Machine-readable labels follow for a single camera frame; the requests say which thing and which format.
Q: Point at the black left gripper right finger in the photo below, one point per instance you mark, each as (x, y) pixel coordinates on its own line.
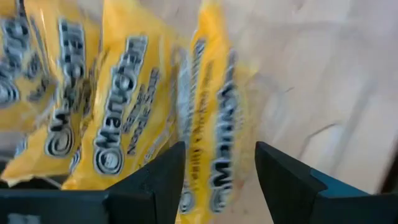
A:
(286, 186)

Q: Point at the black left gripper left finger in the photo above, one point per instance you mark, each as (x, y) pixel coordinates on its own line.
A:
(155, 193)

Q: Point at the clear plastic bin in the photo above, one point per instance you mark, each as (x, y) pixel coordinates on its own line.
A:
(311, 93)

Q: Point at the yellow creamy chicken ramen pack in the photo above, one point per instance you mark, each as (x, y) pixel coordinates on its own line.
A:
(12, 119)
(124, 46)
(77, 46)

